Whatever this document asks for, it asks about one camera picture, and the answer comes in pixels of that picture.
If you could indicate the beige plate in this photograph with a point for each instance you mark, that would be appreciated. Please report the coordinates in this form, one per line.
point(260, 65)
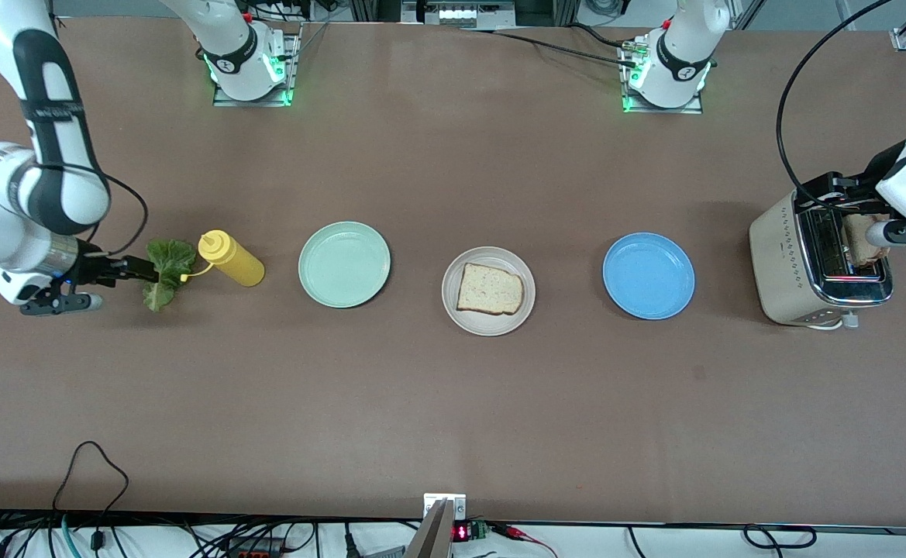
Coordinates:
point(491, 325)

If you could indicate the black orange power adapter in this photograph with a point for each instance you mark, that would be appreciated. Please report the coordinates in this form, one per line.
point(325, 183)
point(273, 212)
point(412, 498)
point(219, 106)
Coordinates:
point(255, 552)

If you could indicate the black device with lights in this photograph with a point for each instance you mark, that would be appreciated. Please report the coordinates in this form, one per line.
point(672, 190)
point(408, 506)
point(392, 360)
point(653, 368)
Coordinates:
point(460, 14)

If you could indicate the red display circuit board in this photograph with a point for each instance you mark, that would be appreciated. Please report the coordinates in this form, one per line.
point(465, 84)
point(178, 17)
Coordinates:
point(462, 532)

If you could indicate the light green plate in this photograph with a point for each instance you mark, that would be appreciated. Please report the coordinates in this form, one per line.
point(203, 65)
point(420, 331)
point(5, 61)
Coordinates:
point(344, 265)

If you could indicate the beige chrome toaster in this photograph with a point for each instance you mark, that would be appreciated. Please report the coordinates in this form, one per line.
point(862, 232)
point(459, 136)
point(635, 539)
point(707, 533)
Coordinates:
point(778, 263)

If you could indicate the red clip lead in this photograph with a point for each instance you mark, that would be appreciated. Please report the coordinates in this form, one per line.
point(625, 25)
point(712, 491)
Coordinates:
point(522, 535)

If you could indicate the brown bread slice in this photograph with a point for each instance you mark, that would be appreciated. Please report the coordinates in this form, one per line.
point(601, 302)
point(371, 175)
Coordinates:
point(857, 244)
point(490, 289)

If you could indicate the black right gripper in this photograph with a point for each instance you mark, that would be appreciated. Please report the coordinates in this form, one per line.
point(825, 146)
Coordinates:
point(97, 266)

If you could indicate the yellow squeeze bottle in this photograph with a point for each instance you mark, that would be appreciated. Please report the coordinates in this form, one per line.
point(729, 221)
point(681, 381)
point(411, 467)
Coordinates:
point(235, 263)

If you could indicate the green lettuce leaf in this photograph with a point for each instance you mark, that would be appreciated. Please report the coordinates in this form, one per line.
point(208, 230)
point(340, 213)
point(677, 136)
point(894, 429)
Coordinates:
point(175, 254)

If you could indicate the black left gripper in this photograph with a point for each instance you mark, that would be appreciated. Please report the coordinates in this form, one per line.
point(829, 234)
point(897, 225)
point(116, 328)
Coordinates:
point(880, 167)

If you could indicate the blue plate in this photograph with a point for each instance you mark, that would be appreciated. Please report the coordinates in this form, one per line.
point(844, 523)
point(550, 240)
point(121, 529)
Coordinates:
point(649, 276)

